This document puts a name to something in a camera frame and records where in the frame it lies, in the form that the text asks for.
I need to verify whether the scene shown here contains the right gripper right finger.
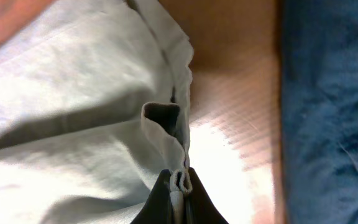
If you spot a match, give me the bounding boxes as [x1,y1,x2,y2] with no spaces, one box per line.
[184,167,228,224]

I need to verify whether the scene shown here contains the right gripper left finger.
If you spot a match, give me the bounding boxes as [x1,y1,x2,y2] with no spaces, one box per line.
[131,169,173,224]

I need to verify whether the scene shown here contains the khaki green shorts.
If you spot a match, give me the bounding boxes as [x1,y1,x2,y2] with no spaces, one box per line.
[0,1,193,223]

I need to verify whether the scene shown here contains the dark blue denim jeans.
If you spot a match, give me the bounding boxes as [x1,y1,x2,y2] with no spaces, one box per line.
[281,0,358,223]

